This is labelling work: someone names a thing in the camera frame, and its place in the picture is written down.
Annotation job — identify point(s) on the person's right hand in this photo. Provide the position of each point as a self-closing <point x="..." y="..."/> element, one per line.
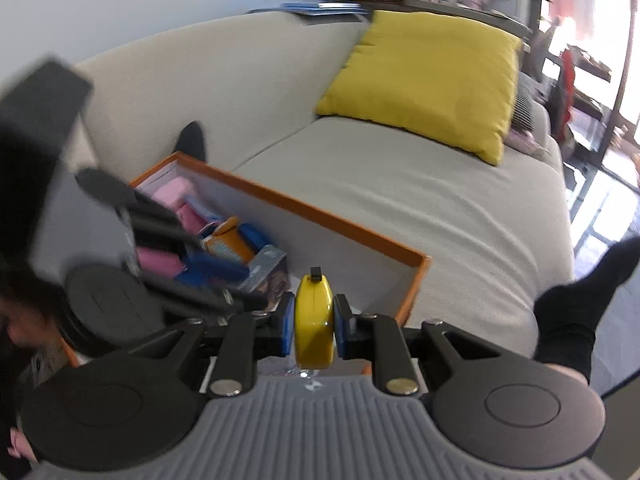
<point x="21" y="444"/>

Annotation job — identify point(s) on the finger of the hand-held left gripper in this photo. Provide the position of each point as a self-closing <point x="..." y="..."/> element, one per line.
<point x="145" y="220"/>
<point x="215" y="269"/>

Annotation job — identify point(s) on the grey desk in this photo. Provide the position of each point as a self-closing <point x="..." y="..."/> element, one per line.
<point x="475" y="15"/>

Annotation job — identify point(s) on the black trolley rack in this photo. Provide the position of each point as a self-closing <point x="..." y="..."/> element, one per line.
<point x="592" y="75"/>

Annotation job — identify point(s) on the blue booklets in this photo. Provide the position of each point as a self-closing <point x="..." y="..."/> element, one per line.
<point x="320" y="8"/>

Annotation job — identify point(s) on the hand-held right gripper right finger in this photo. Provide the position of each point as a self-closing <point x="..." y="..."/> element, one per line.
<point x="342" y="327"/>

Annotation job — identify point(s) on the red garment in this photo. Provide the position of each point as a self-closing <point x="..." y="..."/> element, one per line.
<point x="564" y="95"/>

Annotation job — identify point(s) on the grey card box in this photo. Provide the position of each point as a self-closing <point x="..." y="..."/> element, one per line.
<point x="267" y="270"/>

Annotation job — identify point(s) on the yellow cushion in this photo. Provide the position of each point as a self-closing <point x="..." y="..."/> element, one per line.
<point x="430" y="75"/>

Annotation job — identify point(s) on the beige sofa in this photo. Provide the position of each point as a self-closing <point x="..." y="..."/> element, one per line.
<point x="400" y="210"/>

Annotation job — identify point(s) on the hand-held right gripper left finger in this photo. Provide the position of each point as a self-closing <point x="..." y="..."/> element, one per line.
<point x="286" y="325"/>

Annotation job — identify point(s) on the pink cloth item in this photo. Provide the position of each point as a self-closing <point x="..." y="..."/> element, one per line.
<point x="522" y="141"/>

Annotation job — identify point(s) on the orange cardboard box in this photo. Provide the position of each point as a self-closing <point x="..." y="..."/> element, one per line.
<point x="350" y="260"/>

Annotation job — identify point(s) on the pink leather key holder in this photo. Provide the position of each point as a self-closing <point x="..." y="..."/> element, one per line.
<point x="157" y="262"/>

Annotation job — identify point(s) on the yellow tape measure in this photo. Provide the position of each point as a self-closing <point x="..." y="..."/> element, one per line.
<point x="314" y="320"/>

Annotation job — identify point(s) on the checkered cushion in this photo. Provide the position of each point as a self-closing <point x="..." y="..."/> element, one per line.
<point x="522" y="105"/>

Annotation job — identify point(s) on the pink pouch with carabiner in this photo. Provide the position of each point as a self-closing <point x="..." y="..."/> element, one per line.
<point x="167" y="195"/>

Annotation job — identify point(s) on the brown blue plush toy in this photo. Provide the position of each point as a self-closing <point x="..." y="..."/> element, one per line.
<point x="230" y="247"/>

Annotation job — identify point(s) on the person's left leg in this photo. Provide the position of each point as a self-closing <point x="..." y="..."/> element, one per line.
<point x="192" y="142"/>

